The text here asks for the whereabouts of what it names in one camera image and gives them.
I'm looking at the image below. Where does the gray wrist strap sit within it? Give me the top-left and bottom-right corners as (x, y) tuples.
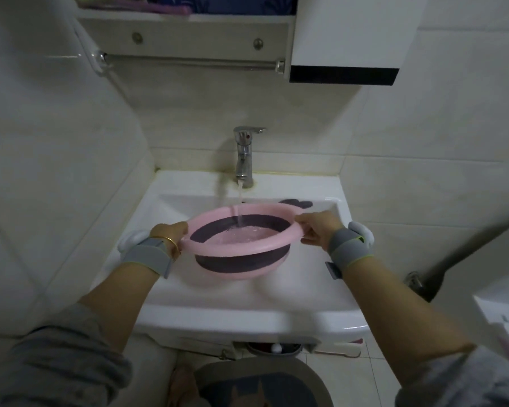
(325, 227), (375, 279)
(120, 237), (172, 279)

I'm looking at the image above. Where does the gold bangle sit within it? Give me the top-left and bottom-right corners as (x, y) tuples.
(150, 236), (182, 262)

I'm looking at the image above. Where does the chrome towel bar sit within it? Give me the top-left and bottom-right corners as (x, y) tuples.
(97, 51), (286, 75)

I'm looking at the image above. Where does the person's right gray sleeve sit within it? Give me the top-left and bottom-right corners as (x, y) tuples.
(396, 345), (509, 407)

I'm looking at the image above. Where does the person's gray sleeve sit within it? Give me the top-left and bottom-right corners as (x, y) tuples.
(0, 302), (132, 407)
(396, 345), (509, 407)

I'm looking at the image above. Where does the person's left gray sleeve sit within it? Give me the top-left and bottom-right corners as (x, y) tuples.
(0, 302), (132, 407)

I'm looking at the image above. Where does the pink comb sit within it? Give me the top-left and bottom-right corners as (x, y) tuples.
(74, 0), (192, 16)

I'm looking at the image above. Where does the white wrist tracker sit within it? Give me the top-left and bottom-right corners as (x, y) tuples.
(347, 221), (375, 246)
(118, 230), (152, 255)

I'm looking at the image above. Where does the person's left hand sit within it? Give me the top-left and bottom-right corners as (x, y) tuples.
(149, 221), (190, 262)

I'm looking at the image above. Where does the chrome faucet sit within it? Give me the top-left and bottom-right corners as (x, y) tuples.
(233, 125), (267, 189)

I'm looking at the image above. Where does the pink basin with dark band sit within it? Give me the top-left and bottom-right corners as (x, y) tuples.
(180, 198), (314, 280)

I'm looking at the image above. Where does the person's left foot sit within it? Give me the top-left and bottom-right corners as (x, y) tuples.
(167, 364), (198, 407)

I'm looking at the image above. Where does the person's left forearm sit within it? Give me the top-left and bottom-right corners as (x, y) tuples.
(78, 262), (160, 354)

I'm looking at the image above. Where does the person's right hand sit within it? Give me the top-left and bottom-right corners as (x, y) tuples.
(295, 210), (344, 253)

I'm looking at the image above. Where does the dark bin under sink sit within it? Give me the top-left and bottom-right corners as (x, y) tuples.
(244, 342), (302, 357)

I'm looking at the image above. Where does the white wall cabinet black strip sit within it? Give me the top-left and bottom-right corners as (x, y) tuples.
(289, 0), (432, 86)

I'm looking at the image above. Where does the person's right forearm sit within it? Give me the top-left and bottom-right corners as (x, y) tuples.
(343, 258), (478, 388)

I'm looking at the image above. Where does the white ceramic sink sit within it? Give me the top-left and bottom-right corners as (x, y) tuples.
(91, 169), (370, 344)

